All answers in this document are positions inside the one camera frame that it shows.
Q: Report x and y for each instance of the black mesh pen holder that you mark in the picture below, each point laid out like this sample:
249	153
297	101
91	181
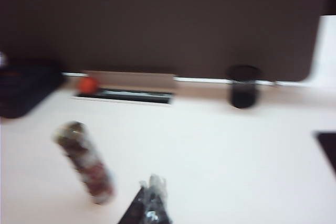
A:
243	90

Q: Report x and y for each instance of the red can, mostly white label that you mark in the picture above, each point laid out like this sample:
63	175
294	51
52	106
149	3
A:
100	193

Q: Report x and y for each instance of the red can, wide white label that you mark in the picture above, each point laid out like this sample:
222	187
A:
84	164

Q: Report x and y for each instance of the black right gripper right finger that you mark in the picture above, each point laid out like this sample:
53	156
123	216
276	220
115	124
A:
157	203

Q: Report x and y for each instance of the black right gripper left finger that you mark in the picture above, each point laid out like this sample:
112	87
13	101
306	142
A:
136	211

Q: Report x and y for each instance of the wide brown desk partition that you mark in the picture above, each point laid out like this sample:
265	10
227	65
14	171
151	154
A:
162	30

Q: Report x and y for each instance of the black desk mat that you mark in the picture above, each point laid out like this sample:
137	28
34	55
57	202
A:
329	148

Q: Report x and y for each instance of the orange fruit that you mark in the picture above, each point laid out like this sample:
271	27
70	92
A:
87	85

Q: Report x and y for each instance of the dark blue box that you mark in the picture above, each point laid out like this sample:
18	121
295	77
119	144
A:
26	90

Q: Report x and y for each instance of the red can with barcode label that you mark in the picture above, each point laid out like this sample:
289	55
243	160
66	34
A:
77	150

